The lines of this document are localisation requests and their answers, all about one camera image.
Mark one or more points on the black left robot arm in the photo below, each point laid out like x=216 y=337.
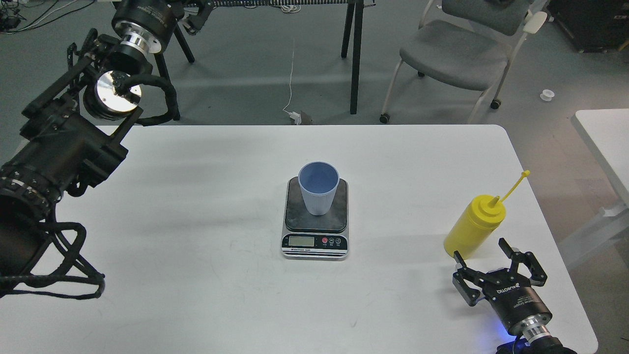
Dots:
x=75 y=128

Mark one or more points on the small white spool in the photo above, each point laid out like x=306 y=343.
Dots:
x=547 y=95

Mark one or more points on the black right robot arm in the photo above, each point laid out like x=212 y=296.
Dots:
x=535 y=338

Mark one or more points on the black trestle table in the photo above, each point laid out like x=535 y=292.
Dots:
x=267 y=51

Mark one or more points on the grey office chair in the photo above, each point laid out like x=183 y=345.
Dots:
x=464 y=58

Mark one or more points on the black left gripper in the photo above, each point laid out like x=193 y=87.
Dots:
x=148 y=25

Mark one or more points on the blue ribbed plastic cup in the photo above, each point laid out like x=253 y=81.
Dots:
x=318 y=183

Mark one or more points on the yellow squeeze bottle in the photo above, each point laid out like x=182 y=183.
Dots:
x=480 y=218

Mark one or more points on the digital kitchen scale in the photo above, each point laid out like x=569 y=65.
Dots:
x=311 y=237

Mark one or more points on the white side table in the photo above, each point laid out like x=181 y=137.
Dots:
x=606 y=133

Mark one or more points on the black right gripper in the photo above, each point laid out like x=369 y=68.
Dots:
x=513 y=298

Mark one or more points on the black cabinet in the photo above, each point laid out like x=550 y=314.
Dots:
x=592 y=26

